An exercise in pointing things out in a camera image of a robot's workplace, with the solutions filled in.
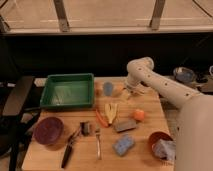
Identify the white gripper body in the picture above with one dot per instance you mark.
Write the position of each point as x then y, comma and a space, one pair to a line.
131, 90

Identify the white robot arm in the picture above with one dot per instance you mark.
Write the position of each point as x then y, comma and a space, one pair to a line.
194, 139

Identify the orange ball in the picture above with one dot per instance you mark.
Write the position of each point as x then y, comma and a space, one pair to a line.
139, 115

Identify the blue cup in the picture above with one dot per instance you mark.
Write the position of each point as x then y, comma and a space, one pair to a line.
108, 88

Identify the yellow banana toy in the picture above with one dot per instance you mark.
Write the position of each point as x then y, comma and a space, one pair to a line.
111, 112

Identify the gray rectangular block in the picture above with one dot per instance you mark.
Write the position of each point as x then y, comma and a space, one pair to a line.
125, 125

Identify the wooden cutting board table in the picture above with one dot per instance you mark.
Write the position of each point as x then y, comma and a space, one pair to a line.
84, 156

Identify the orange carrot toy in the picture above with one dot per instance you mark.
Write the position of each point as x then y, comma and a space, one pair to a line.
101, 120

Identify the blue bowl in background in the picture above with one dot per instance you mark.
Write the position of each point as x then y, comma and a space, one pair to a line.
184, 75

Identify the red bowl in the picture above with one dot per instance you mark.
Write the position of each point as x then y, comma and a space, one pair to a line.
155, 136

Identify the blue sponge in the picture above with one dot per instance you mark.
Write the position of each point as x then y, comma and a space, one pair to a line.
123, 144

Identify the small dark metal clip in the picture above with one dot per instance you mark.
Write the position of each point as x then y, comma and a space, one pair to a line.
85, 128

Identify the green plastic tray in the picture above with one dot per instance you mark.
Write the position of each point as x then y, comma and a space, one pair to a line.
64, 91

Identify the silver fork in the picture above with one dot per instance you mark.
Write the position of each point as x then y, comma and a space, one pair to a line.
97, 133

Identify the gray blue cloth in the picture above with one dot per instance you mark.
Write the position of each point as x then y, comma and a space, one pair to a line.
164, 149

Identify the purple bowl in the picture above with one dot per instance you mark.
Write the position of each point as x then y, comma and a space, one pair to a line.
48, 130

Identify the black chair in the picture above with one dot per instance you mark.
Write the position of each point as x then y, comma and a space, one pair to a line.
12, 130

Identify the right metal frame post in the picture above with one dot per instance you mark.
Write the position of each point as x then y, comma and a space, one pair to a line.
157, 14

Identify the metal frame post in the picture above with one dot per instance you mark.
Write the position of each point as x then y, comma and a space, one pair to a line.
61, 15
157, 14

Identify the left metal frame post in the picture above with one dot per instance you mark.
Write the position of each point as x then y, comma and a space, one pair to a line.
61, 15

